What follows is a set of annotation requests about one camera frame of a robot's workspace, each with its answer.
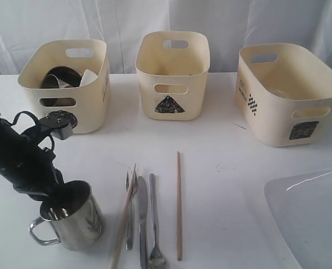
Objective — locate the wooden chopstick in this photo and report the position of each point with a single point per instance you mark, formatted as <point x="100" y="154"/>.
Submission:
<point x="122" y="225"/>

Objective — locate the cream bin with square mark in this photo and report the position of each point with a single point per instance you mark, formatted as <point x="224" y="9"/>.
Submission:
<point x="284" y="92"/>

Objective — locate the wooden chopstick apart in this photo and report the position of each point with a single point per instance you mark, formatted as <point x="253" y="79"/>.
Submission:
<point x="179" y="209"/>

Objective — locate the stainless steel spoon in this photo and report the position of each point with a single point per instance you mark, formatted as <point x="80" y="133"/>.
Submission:
<point x="156" y="258"/>

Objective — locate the stainless steel fork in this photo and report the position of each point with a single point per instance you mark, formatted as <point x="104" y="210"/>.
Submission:
<point x="131" y="215"/>

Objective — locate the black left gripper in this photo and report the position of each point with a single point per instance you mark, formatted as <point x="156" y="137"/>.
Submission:
<point x="40" y="179"/>

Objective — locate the large white square plate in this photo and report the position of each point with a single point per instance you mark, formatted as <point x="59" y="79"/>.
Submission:
<point x="301" y="206"/>

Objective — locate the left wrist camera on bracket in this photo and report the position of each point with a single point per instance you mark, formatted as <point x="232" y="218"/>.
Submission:
<point x="59" y="124"/>

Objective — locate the steel mug with loop handle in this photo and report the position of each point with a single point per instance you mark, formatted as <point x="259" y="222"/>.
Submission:
<point x="81" y="229"/>

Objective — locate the stainless steel bowl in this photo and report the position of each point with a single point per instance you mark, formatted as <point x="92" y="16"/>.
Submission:
<point x="61" y="74"/>

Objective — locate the black covered left robot arm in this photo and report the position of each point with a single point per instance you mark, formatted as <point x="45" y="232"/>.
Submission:
<point x="13" y="146"/>

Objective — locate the cream bin with triangle mark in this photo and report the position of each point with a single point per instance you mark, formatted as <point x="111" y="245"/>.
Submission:
<point x="172" y="69"/>

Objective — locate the stainless steel table knife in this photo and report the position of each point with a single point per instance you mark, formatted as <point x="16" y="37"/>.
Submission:
<point x="143" y="208"/>

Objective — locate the cream bin with circle mark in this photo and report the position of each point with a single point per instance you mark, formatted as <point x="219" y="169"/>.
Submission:
<point x="80" y="54"/>

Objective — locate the steel cup with wire handle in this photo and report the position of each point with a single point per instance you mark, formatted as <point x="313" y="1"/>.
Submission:
<point x="56" y="102"/>

